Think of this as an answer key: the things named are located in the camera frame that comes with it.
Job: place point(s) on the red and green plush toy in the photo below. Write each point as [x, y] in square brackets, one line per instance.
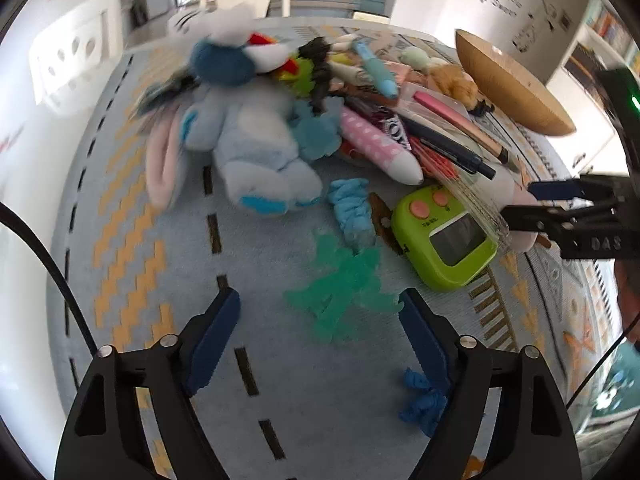
[285, 67]

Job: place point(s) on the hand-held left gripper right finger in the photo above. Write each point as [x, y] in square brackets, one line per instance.
[425, 340]

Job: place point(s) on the wooden bowl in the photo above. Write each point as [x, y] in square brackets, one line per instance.
[505, 85]

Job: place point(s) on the thick pink multicolour pen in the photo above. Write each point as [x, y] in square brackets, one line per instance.
[380, 145]

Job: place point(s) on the bundle of red pencils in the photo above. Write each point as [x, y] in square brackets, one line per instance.
[435, 160]

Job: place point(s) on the teal stretchy toy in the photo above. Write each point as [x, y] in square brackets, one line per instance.
[315, 132]

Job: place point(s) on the person's right forearm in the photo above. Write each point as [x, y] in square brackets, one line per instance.
[629, 300]

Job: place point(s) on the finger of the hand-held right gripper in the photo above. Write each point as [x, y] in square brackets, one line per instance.
[525, 217]
[550, 190]

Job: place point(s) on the dark blue scrunchie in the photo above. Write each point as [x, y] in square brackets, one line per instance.
[425, 405]

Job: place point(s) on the pink soft toy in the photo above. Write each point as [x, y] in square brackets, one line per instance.
[521, 242]

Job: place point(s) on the slim pink pen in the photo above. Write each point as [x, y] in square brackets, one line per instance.
[460, 122]

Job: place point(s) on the light blue scrunchie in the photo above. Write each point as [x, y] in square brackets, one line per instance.
[352, 210]

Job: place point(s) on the cream pen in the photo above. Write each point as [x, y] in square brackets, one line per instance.
[347, 71]

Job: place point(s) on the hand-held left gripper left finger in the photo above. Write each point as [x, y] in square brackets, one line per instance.
[215, 340]

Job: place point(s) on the white plush toy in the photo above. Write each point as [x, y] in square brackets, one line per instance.
[210, 22]

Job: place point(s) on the pale green soft toy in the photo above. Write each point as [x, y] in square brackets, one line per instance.
[416, 57]

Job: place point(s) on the teal green scrunchie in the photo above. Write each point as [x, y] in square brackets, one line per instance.
[345, 285]

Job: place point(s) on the black patterned packet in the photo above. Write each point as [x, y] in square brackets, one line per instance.
[397, 132]

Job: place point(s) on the teal blue pen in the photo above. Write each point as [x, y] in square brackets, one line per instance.
[377, 72]

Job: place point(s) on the clear plastic packet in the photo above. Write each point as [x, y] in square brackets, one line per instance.
[480, 205]

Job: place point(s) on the black pen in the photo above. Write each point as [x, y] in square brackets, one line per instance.
[450, 147]

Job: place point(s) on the green digital timer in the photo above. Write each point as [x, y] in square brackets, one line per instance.
[440, 240]

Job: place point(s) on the bookshelf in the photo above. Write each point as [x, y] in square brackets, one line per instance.
[605, 30]

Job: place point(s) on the light blue plush rabbit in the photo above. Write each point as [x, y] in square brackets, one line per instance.
[255, 130]

